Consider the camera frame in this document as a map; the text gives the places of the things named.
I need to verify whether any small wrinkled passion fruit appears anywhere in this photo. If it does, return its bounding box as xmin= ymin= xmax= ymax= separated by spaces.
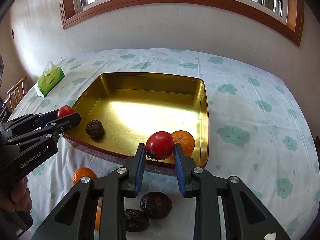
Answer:
xmin=85 ymin=119 xmax=103 ymax=138

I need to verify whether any cloud pattern tablecloth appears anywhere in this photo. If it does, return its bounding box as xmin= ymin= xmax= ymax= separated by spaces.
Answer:
xmin=12 ymin=48 xmax=319 ymax=239

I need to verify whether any wooden chair left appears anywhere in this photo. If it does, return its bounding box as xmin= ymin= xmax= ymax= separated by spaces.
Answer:
xmin=1 ymin=76 xmax=27 ymax=120

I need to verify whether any large front orange mandarin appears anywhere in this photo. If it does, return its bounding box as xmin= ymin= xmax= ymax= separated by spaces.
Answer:
xmin=164 ymin=130 xmax=195 ymax=164

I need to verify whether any red toffee tin box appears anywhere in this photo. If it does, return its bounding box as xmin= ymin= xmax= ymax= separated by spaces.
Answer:
xmin=63 ymin=72 xmax=209 ymax=167

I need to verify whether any wooden window frame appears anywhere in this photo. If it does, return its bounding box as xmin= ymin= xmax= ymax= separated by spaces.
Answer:
xmin=59 ymin=0 xmax=304 ymax=46

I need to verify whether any small red tomato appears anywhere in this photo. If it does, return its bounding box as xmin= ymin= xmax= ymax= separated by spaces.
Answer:
xmin=57 ymin=105 xmax=74 ymax=118

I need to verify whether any large wrinkled passion fruit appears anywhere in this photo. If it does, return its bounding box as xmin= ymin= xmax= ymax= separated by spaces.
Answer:
xmin=140 ymin=192 xmax=172 ymax=220

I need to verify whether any green tissue pack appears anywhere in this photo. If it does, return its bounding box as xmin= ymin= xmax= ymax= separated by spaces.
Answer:
xmin=35 ymin=61 xmax=65 ymax=97

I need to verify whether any left hand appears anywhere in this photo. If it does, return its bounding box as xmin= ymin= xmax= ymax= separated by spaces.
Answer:
xmin=0 ymin=177 xmax=32 ymax=212

